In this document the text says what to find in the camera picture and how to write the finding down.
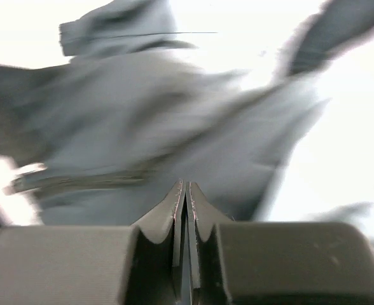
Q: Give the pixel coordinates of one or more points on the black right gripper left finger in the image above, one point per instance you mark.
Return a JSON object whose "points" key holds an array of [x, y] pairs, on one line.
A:
{"points": [[137, 264]]}

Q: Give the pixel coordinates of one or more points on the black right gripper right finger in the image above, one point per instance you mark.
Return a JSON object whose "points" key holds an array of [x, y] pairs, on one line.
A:
{"points": [[274, 262]]}

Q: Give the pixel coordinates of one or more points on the grey gradient hooded jacket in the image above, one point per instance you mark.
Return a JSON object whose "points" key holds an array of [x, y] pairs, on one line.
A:
{"points": [[269, 108]]}

